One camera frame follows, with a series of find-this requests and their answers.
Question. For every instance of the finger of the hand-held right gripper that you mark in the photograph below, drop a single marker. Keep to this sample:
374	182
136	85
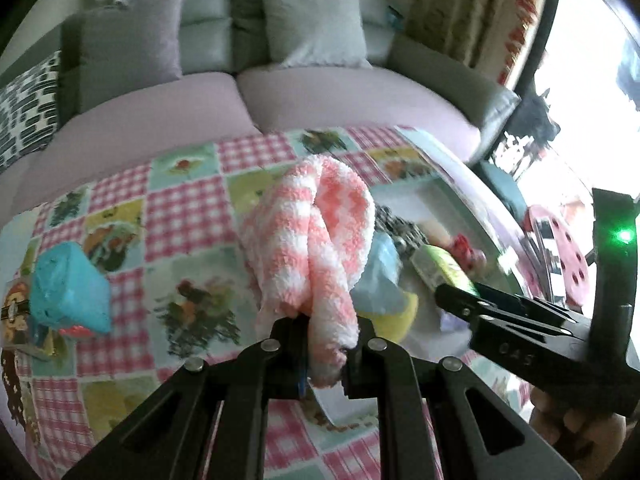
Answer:
480	302
515	342

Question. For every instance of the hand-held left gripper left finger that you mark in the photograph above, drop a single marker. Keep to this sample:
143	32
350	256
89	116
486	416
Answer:
280	345

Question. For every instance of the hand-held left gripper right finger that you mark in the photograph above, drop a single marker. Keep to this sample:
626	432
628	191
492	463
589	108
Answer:
365	355

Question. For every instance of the purple wipes packet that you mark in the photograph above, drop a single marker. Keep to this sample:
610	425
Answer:
452	322

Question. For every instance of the yellow sponge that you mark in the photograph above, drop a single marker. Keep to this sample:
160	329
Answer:
395	315

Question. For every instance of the green tissue pack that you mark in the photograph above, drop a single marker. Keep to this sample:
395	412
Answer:
440	265

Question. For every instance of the peach makeup puff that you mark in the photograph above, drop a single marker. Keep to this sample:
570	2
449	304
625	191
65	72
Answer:
434	232

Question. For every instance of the blue face mask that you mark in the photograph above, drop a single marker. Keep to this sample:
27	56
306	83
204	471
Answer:
382	270

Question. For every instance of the leopard print scrunchie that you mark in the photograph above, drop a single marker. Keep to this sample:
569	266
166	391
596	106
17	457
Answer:
405	232

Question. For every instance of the white box with teal rim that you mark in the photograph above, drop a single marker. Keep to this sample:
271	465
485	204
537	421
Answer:
435	195

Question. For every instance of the pink and white fluffy towel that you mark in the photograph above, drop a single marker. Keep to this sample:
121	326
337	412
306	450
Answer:
305	230

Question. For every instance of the person's right hand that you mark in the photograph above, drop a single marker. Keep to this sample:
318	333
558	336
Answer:
580	430

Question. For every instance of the pink dotted stool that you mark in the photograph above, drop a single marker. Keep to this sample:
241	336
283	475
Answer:
570	260

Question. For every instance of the teal stool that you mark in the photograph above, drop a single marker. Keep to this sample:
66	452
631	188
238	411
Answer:
505	185

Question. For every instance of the dark potted plant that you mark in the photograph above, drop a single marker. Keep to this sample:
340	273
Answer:
537	120

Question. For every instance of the teal round toy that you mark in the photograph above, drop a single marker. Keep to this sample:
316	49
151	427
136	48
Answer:
67	285

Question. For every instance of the lilac sofa cover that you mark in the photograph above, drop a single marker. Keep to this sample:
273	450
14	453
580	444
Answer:
325	95

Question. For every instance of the small teal cloth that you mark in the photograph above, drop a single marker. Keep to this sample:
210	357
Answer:
395	17

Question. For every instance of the beige patterned curtain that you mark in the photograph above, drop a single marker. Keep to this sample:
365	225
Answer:
450	5

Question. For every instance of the grey sofa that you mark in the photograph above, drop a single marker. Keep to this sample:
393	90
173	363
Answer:
215	35

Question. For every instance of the light grey cushion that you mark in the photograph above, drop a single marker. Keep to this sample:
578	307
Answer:
315	25

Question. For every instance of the purple cushion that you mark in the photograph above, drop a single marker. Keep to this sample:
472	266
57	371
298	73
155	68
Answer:
130	45

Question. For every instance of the black and white patterned cushion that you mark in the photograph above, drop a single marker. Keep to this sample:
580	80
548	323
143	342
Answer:
27	105

